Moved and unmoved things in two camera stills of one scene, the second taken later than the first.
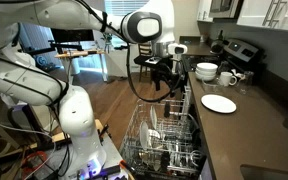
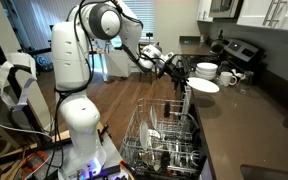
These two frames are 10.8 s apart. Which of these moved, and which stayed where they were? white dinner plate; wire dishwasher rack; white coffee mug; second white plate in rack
Moved: white dinner plate
Stayed: white coffee mug; wire dishwasher rack; second white plate in rack
